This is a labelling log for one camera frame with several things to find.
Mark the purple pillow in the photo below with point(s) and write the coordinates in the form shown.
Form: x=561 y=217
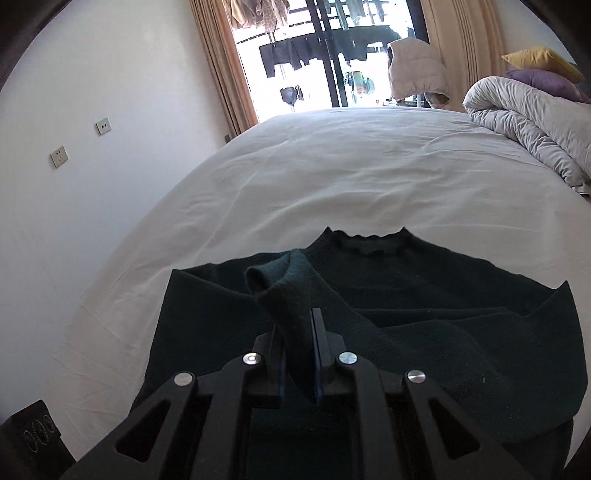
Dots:
x=549 y=85

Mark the beige puffer vest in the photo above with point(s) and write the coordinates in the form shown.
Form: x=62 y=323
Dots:
x=415 y=69

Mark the beige curtain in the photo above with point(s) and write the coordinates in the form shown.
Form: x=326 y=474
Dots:
x=466 y=50

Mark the dark green knit sweater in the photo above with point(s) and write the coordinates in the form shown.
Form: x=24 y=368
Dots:
x=415 y=300

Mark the black balcony door frame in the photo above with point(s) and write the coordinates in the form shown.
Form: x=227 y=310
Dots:
x=328 y=55

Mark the bed with white sheet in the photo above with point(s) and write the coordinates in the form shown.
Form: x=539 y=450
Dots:
x=323 y=175

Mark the yellow pillow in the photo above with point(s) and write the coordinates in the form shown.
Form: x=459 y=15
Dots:
x=540 y=60

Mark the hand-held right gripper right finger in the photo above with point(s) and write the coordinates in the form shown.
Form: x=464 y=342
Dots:
x=316 y=350

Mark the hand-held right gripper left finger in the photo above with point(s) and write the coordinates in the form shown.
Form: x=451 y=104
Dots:
x=279 y=369

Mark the dark hanging garment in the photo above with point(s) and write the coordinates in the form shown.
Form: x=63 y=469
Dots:
x=364 y=39

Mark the large white wall socket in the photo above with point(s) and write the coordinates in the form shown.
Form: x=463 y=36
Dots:
x=59 y=156

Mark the small white wall socket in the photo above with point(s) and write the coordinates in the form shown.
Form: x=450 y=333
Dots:
x=103 y=127

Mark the brown hanging clothes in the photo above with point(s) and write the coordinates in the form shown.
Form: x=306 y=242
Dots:
x=258 y=11

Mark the orange-brown curtain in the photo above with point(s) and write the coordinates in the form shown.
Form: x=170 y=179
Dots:
x=221 y=60

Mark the black hanging trousers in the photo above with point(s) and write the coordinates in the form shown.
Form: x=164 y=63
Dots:
x=286 y=53

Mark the light grey folded duvet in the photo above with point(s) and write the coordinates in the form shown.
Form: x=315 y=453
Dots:
x=531 y=115

